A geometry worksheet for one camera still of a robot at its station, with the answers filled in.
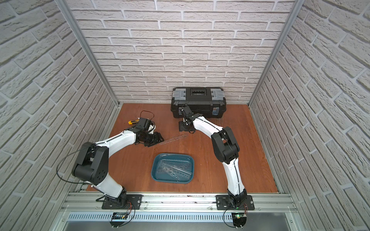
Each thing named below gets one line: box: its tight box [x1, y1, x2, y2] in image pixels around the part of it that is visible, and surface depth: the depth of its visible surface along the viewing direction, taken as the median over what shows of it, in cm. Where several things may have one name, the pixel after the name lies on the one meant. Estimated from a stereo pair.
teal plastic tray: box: [151, 153, 195, 184], surface depth 87 cm
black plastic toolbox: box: [170, 87, 227, 119], surface depth 102 cm
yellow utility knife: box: [127, 119, 140, 125], surface depth 109 cm
